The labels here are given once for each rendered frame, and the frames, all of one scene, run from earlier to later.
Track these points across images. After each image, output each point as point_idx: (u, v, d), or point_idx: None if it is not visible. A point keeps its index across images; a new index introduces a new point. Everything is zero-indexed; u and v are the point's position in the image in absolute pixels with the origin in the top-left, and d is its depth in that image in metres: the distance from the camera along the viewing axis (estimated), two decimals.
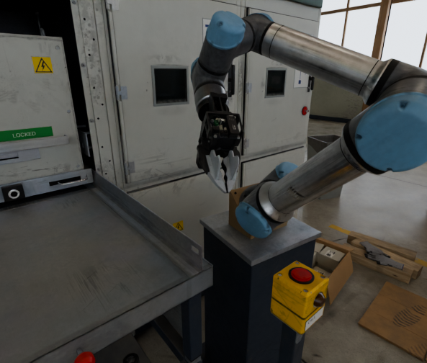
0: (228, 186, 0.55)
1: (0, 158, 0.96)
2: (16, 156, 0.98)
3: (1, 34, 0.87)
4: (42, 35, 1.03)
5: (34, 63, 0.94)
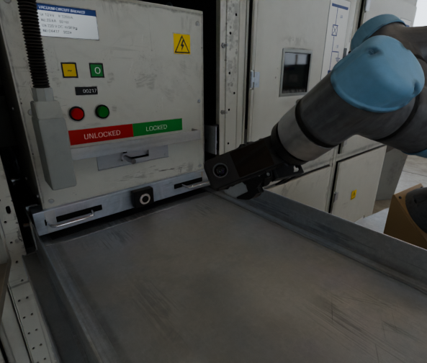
0: None
1: (130, 156, 0.80)
2: (145, 154, 0.82)
3: (147, 3, 0.71)
4: None
5: (175, 42, 0.78)
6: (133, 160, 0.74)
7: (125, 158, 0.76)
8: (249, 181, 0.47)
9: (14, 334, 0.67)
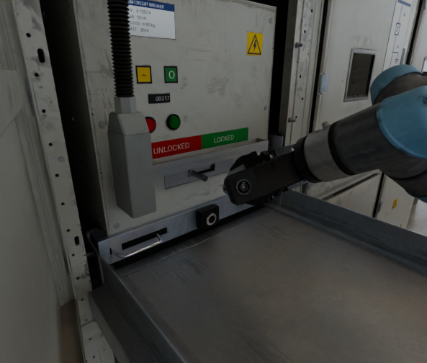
0: None
1: (196, 171, 0.70)
2: (210, 168, 0.73)
3: None
4: None
5: (248, 42, 0.69)
6: (205, 178, 0.64)
7: (194, 173, 0.66)
8: None
9: None
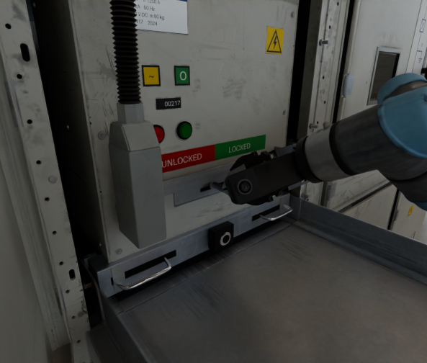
0: None
1: (217, 182, 0.64)
2: None
3: None
4: None
5: (268, 38, 0.60)
6: None
7: (216, 186, 0.60)
8: None
9: None
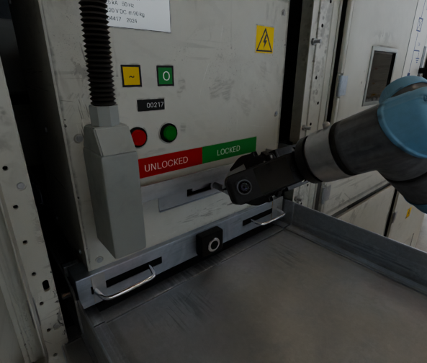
0: None
1: None
2: None
3: None
4: None
5: (257, 37, 0.58)
6: None
7: (217, 186, 0.60)
8: None
9: None
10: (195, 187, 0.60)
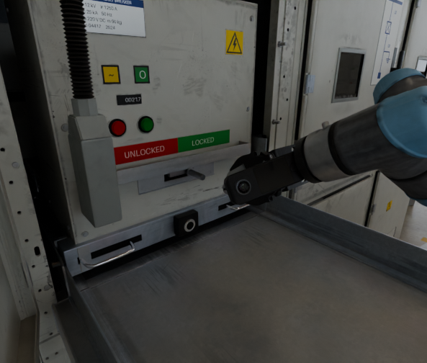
0: None
1: None
2: None
3: None
4: None
5: (227, 40, 0.66)
6: (203, 177, 0.65)
7: (191, 173, 0.67)
8: None
9: None
10: (172, 173, 0.67)
